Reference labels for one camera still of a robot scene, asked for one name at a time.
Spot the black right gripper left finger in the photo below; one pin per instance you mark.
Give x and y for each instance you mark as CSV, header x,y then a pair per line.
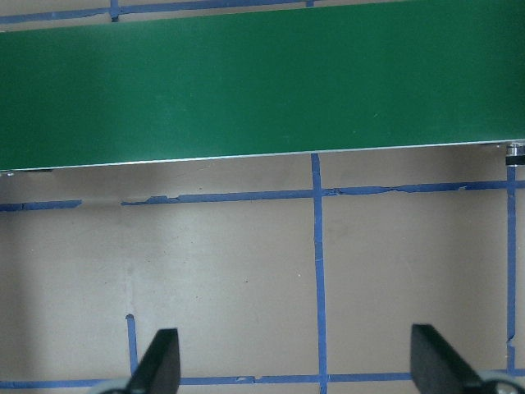
x,y
159,370

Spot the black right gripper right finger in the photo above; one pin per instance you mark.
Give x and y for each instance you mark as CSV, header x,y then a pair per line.
x,y
436,367

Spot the green conveyor belt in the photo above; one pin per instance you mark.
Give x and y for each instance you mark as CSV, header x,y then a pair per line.
x,y
370,76

